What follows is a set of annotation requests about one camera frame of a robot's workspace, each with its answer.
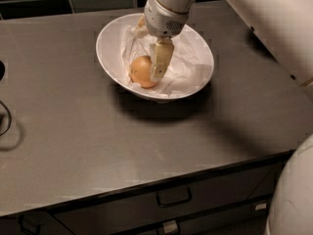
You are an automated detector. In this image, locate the orange fruit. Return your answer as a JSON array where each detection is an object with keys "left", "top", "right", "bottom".
[{"left": 130, "top": 56, "right": 157, "bottom": 88}]

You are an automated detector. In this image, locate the dark left cabinet front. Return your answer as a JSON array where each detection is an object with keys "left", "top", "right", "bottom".
[{"left": 0, "top": 211, "right": 75, "bottom": 235}]

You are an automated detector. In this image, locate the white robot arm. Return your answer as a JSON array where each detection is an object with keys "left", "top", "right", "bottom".
[{"left": 139, "top": 0, "right": 313, "bottom": 235}]

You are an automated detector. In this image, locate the dark lower drawer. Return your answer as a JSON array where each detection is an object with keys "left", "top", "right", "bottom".
[{"left": 115, "top": 194, "right": 273, "bottom": 235}]

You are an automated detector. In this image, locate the dark drawer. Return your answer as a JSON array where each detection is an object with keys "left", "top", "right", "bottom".
[
  {"left": 115, "top": 194, "right": 273, "bottom": 235},
  {"left": 57, "top": 163, "right": 281, "bottom": 235}
]

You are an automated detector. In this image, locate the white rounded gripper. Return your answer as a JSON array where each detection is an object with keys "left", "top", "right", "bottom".
[{"left": 135, "top": 0, "right": 188, "bottom": 82}]

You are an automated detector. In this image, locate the white ceramic bowl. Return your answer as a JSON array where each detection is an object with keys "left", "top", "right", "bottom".
[{"left": 96, "top": 13, "right": 210, "bottom": 102}]

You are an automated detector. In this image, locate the black cable loop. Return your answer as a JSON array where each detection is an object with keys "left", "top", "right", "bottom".
[{"left": 0, "top": 100, "right": 13, "bottom": 137}]

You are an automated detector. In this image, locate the dark upper drawer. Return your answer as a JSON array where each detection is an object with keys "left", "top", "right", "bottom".
[{"left": 57, "top": 163, "right": 281, "bottom": 235}]

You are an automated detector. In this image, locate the black drawer handle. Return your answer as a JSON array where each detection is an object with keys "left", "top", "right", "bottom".
[{"left": 156, "top": 186, "right": 193, "bottom": 208}]

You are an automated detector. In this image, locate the black round object left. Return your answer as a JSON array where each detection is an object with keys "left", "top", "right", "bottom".
[{"left": 0, "top": 61, "right": 6, "bottom": 81}]

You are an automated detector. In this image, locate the white paper napkin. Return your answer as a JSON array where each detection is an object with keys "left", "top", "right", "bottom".
[{"left": 121, "top": 25, "right": 214, "bottom": 99}]

